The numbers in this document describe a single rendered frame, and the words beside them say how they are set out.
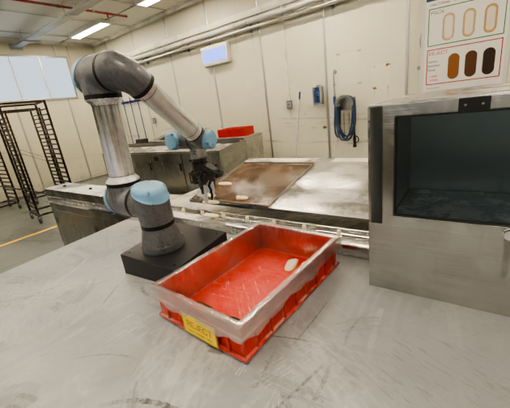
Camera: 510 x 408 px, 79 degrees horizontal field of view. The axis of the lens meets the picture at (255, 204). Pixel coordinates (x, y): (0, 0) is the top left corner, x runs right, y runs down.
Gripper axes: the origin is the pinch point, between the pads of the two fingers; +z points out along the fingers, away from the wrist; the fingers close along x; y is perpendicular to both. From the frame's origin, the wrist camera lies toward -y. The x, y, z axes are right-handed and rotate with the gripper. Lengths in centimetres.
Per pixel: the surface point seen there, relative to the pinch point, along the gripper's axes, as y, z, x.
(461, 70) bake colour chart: -96, -42, -72
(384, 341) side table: -86, 12, 47
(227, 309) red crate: -47, 12, 52
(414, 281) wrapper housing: -90, 8, 27
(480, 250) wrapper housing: -102, -3, 28
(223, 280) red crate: -37, 12, 41
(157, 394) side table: -50, 12, 79
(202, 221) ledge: -1.3, 7.6, 8.9
